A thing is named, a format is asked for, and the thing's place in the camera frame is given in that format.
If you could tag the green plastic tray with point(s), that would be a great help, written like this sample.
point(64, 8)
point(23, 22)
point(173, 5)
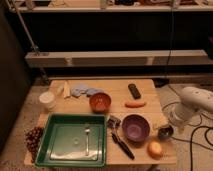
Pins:
point(63, 143)

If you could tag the orange bowl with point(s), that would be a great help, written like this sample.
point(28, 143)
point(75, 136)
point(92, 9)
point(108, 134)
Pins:
point(100, 102)

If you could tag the black remote control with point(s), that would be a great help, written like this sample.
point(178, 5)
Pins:
point(134, 91)

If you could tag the metal spoon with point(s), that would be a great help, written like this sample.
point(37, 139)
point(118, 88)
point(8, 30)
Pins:
point(87, 131)

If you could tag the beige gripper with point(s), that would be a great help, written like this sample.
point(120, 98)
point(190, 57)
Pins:
point(162, 123)

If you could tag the dark red grapes bunch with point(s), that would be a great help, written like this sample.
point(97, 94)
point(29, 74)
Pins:
point(33, 138)

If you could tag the white plastic cup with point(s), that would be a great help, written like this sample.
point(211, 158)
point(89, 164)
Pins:
point(47, 99)

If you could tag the white metal shelf rack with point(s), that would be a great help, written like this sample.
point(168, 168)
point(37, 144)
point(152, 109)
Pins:
point(118, 36)

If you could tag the yellow banana piece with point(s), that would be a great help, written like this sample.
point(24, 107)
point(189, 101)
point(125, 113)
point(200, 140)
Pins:
point(64, 90)

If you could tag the black handled peeler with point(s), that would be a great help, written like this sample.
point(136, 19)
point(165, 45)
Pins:
point(113, 123)

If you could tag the grey metal pole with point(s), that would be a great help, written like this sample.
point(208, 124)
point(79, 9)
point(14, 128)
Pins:
point(34, 47)

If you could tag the purple bowl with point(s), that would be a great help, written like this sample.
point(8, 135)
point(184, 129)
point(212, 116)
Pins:
point(135, 128)

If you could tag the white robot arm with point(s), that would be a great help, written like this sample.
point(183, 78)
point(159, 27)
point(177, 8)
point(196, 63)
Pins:
point(191, 102)

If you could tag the blue cloth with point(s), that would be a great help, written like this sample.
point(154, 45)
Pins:
point(80, 89)

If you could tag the orange carrot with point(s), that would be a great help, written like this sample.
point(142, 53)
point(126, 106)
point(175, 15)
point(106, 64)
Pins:
point(133, 104)

